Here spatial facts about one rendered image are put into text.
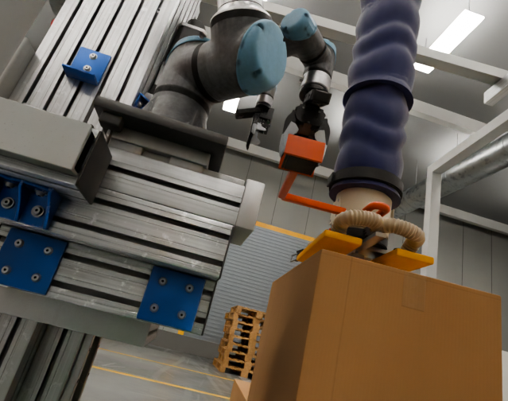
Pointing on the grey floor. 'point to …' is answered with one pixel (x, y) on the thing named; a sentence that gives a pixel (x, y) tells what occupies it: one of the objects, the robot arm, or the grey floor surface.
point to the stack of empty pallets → (242, 366)
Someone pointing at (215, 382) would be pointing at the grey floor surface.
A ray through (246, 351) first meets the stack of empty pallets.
